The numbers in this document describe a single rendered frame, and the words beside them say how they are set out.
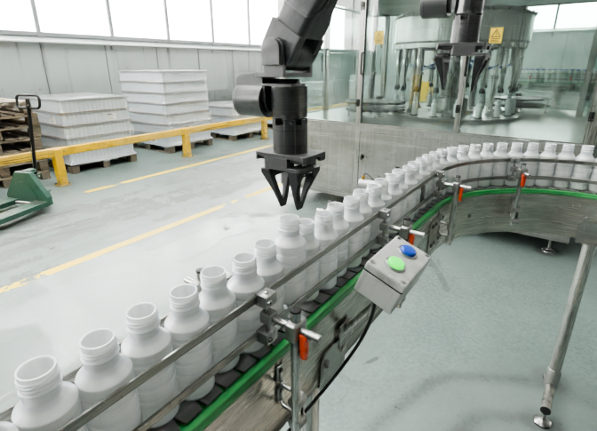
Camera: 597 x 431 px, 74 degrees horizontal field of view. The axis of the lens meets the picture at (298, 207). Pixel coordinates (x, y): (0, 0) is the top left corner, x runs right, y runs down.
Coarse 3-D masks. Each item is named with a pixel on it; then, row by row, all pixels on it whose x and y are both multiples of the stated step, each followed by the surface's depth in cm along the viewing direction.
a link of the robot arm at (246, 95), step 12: (264, 48) 57; (276, 48) 56; (264, 60) 58; (276, 60) 57; (264, 72) 59; (276, 72) 58; (288, 72) 58; (300, 72) 64; (312, 72) 63; (240, 84) 65; (252, 84) 64; (240, 96) 65; (252, 96) 63; (240, 108) 66; (252, 108) 64; (264, 108) 64
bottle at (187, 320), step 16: (176, 288) 53; (192, 288) 54; (176, 304) 51; (192, 304) 52; (176, 320) 52; (192, 320) 52; (208, 320) 54; (176, 336) 52; (192, 336) 52; (192, 352) 53; (208, 352) 55; (176, 368) 54; (192, 368) 53; (208, 368) 55; (208, 384) 56; (192, 400) 55
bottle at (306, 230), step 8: (304, 224) 77; (312, 224) 75; (304, 232) 74; (312, 232) 75; (312, 240) 75; (312, 248) 75; (312, 256) 75; (312, 264) 76; (312, 272) 76; (312, 280) 77; (312, 296) 78
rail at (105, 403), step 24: (408, 192) 110; (408, 216) 114; (336, 240) 80; (312, 288) 75; (240, 312) 58; (288, 312) 69; (168, 360) 48; (192, 384) 53; (96, 408) 41; (168, 408) 50
